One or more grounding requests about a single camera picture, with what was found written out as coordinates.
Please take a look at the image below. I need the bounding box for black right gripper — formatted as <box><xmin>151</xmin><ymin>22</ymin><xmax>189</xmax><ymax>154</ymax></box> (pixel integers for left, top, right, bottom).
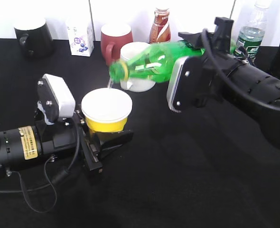
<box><xmin>178</xmin><ymin>17</ymin><xmax>233</xmax><ymax>107</ymax></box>

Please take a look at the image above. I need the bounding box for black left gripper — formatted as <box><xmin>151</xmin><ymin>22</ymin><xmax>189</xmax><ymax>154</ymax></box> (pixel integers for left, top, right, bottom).
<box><xmin>34</xmin><ymin>109</ymin><xmax>134</xmax><ymax>172</ymax></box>

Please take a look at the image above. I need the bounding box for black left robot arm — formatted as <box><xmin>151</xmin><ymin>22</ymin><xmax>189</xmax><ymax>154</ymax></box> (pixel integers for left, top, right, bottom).
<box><xmin>0</xmin><ymin>110</ymin><xmax>133</xmax><ymax>180</ymax></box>

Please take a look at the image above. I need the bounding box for small milk carton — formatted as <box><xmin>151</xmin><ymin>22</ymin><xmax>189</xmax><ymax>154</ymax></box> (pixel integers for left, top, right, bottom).
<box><xmin>66</xmin><ymin>17</ymin><xmax>94</xmax><ymax>57</ymax></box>

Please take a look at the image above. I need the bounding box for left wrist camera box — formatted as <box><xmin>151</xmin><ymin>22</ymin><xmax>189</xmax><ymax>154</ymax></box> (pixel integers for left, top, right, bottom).
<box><xmin>37</xmin><ymin>74</ymin><xmax>75</xmax><ymax>125</ymax></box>

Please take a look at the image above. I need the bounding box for clear Cestbon water bottle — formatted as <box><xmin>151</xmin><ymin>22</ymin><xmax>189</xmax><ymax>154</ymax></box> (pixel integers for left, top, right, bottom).
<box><xmin>233</xmin><ymin>0</ymin><xmax>271</xmax><ymax>61</ymax></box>

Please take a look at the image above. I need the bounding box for white mug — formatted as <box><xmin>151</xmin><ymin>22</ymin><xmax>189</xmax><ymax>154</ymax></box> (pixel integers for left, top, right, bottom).
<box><xmin>120</xmin><ymin>42</ymin><xmax>155</xmax><ymax>92</ymax></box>

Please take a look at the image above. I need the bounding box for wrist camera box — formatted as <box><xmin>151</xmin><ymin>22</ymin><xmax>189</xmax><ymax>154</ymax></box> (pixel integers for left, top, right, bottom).
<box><xmin>167</xmin><ymin>56</ymin><xmax>203</xmax><ymax>113</ymax></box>
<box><xmin>37</xmin><ymin>74</ymin><xmax>75</xmax><ymax>125</ymax></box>

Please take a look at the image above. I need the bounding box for brown Nescafe bottle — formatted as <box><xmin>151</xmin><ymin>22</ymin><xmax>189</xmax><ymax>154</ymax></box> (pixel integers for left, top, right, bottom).
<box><xmin>149</xmin><ymin>8</ymin><xmax>171</xmax><ymax>44</ymax></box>

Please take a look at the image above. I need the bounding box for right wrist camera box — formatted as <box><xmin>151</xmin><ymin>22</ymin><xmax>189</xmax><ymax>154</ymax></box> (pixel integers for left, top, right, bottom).
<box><xmin>167</xmin><ymin>56</ymin><xmax>203</xmax><ymax>113</ymax></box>

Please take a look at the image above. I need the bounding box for red mug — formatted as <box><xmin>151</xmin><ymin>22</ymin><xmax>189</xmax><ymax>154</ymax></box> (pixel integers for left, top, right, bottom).
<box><xmin>101</xmin><ymin>22</ymin><xmax>133</xmax><ymax>66</ymax></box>

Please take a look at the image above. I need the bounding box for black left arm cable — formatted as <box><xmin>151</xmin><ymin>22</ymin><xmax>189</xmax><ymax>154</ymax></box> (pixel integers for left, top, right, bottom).
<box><xmin>0</xmin><ymin>115</ymin><xmax>82</xmax><ymax>213</ymax></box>

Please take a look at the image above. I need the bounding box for yellow plastic cup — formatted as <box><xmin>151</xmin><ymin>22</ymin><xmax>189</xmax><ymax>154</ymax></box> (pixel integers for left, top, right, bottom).
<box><xmin>81</xmin><ymin>87</ymin><xmax>132</xmax><ymax>135</ymax></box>

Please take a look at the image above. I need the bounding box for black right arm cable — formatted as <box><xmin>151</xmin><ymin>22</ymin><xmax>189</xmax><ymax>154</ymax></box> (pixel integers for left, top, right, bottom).
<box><xmin>201</xmin><ymin>28</ymin><xmax>280</xmax><ymax>113</ymax></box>

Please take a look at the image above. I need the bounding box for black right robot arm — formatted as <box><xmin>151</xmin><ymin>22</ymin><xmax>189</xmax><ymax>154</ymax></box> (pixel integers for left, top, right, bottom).
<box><xmin>174</xmin><ymin>17</ymin><xmax>280</xmax><ymax>149</ymax></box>

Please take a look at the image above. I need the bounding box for black mug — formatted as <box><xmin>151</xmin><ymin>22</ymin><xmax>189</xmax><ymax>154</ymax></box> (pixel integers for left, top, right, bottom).
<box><xmin>13</xmin><ymin>16</ymin><xmax>54</xmax><ymax>59</ymax></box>

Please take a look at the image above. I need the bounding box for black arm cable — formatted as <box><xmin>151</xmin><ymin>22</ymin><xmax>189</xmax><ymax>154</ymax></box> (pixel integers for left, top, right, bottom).
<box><xmin>201</xmin><ymin>28</ymin><xmax>280</xmax><ymax>113</ymax></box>
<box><xmin>0</xmin><ymin>115</ymin><xmax>82</xmax><ymax>213</ymax></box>

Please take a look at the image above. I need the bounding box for green soda bottle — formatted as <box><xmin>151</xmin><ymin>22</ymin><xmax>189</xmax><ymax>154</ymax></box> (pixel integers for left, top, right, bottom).
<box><xmin>109</xmin><ymin>40</ymin><xmax>205</xmax><ymax>83</ymax></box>

